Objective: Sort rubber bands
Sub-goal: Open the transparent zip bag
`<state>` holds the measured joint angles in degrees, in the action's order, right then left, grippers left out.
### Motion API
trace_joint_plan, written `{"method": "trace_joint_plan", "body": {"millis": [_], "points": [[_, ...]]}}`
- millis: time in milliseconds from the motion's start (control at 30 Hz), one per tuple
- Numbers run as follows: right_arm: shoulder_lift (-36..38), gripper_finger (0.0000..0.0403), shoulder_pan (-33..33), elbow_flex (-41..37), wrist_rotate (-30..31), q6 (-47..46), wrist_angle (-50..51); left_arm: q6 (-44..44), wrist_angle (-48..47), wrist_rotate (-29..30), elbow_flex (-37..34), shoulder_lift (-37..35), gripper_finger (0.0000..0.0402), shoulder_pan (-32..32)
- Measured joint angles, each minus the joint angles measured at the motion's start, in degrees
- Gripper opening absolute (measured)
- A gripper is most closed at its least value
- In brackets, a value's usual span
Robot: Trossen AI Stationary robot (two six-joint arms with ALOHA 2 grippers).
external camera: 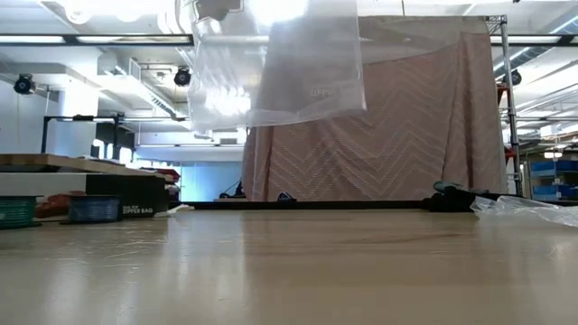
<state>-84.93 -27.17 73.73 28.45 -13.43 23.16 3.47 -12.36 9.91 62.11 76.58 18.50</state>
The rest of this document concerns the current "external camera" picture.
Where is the clear plastic zipper bag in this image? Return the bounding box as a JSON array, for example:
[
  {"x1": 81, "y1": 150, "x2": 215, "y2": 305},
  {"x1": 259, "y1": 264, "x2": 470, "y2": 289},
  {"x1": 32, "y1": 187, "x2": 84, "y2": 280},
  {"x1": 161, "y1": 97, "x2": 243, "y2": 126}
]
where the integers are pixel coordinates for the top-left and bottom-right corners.
[{"x1": 187, "y1": 0, "x2": 368, "y2": 132}]

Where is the red item on workbench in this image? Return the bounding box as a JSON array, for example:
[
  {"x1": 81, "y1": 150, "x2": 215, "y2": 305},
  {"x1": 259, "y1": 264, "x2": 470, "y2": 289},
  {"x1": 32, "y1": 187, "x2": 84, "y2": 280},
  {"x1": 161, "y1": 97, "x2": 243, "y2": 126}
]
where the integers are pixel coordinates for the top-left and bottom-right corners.
[{"x1": 143, "y1": 167, "x2": 182, "y2": 183}]

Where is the black floor stand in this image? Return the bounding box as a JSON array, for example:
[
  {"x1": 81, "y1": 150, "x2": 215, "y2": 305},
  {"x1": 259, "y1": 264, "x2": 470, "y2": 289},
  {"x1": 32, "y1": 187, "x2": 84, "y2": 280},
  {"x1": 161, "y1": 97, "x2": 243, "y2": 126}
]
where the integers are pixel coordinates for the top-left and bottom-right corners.
[{"x1": 219, "y1": 179, "x2": 247, "y2": 200}]

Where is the black white zipper bag box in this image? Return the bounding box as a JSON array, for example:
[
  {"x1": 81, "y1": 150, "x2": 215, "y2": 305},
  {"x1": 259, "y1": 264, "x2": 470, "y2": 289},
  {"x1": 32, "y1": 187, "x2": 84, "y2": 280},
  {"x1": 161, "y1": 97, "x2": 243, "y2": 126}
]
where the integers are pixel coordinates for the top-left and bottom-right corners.
[{"x1": 0, "y1": 172, "x2": 169, "y2": 218}]

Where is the wooden top workbench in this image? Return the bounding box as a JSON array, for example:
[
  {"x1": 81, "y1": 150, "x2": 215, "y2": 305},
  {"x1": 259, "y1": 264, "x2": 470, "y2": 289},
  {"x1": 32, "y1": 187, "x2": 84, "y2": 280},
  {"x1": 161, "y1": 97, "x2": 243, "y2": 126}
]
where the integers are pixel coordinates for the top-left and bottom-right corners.
[{"x1": 0, "y1": 153, "x2": 175, "y2": 181}]

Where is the pink chevron blanket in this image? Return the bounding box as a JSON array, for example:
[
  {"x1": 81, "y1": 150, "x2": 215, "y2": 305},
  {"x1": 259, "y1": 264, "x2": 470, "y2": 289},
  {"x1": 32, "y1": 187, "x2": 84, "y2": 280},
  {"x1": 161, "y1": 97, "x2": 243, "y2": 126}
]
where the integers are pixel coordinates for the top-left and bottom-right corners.
[{"x1": 240, "y1": 15, "x2": 510, "y2": 202}]

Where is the heap of clear plastic bags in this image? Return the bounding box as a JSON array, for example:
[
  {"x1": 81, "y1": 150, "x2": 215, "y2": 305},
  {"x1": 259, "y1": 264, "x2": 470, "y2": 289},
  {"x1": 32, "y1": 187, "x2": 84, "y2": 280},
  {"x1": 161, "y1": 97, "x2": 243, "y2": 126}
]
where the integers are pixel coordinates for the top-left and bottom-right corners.
[{"x1": 469, "y1": 194, "x2": 578, "y2": 228}]

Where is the blue storage bin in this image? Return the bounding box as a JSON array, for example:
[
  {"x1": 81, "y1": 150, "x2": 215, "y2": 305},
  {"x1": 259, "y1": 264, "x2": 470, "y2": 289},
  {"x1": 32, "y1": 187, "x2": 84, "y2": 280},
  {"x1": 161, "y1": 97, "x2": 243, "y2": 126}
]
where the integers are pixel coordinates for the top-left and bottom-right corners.
[
  {"x1": 530, "y1": 160, "x2": 578, "y2": 178},
  {"x1": 532, "y1": 183, "x2": 578, "y2": 200}
]

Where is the white air duct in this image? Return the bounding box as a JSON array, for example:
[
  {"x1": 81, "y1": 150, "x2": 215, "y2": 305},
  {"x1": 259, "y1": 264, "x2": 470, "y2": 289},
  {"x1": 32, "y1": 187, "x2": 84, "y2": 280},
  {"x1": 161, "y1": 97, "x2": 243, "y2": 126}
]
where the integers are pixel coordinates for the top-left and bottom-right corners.
[{"x1": 97, "y1": 51, "x2": 189, "y2": 119}]

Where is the distant black metal frame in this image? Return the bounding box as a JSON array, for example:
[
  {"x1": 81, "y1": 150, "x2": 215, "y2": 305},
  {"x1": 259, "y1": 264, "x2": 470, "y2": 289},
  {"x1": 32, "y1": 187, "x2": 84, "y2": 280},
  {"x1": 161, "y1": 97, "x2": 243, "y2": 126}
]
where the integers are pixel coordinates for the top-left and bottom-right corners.
[{"x1": 41, "y1": 113, "x2": 189, "y2": 154}]

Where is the chrome wire shelving rack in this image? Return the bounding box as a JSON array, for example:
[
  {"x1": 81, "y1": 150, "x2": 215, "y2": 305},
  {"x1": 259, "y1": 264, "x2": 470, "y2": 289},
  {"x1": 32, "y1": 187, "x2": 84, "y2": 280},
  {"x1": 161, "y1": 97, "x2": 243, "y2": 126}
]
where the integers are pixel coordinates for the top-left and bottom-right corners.
[{"x1": 483, "y1": 14, "x2": 525, "y2": 198}]

